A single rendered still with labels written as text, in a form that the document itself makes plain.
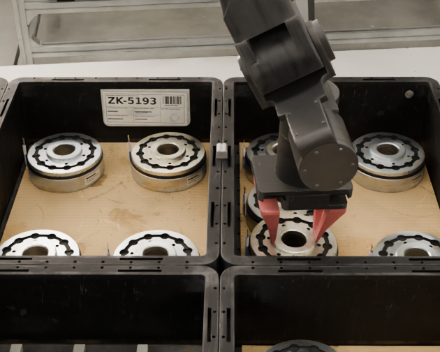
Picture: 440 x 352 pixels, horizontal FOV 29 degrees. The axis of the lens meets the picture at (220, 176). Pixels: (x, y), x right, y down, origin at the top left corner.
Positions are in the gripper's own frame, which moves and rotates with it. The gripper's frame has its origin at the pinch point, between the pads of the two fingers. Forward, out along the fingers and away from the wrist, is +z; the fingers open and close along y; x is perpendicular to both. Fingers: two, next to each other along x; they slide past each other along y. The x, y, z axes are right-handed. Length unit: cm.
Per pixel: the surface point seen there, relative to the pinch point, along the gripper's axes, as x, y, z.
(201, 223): 10.4, -9.6, 7.0
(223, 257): -7.4, -9.0, -4.0
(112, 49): 198, -23, 89
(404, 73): 69, 36, 21
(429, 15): 236, 106, 98
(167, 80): 30.9, -12.8, -1.8
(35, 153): 24.9, -31.3, 5.6
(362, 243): 4.4, 9.8, 6.0
